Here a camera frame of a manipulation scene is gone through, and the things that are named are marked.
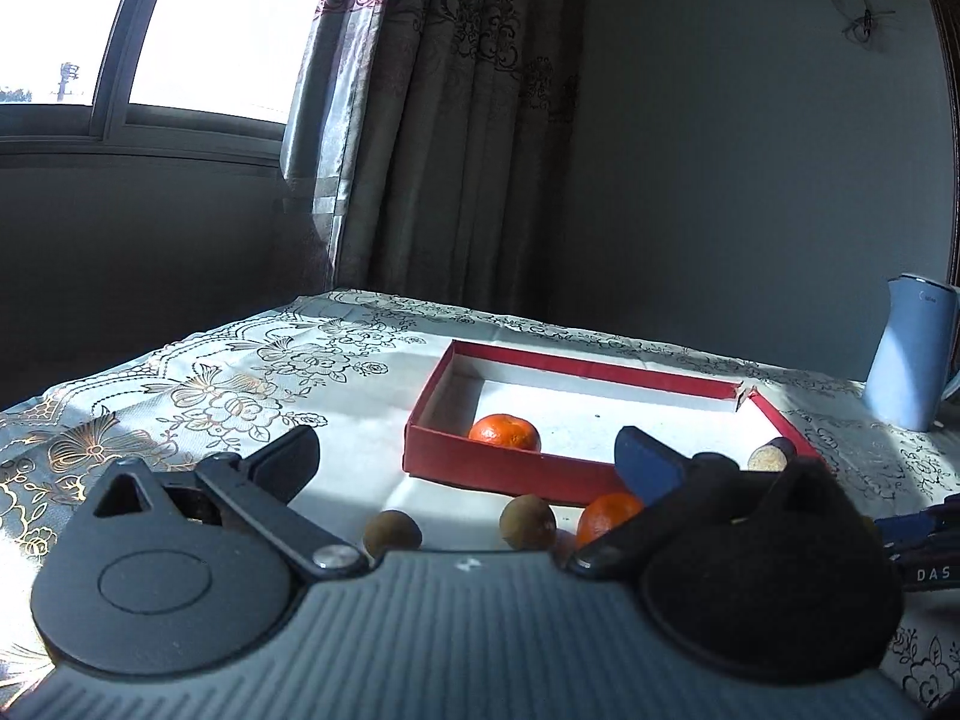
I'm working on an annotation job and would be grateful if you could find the white floral lace tablecloth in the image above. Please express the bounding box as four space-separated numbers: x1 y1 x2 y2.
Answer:
2 289 958 702

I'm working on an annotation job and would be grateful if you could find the large orange tangerine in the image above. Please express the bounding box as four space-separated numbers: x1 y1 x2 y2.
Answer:
574 493 644 548

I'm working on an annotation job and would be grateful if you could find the small orange tangerine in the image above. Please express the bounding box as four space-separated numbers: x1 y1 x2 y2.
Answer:
467 413 542 452

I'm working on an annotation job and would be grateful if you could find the red shallow cardboard box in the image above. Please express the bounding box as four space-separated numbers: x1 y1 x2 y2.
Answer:
402 340 818 505

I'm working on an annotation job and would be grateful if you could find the beige patterned curtain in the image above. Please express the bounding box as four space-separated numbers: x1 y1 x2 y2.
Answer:
275 0 586 312

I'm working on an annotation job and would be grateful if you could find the light blue electric kettle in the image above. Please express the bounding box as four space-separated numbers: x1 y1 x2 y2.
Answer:
862 273 958 433

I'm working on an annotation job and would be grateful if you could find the window with grey frame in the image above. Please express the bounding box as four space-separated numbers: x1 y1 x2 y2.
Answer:
2 0 320 167

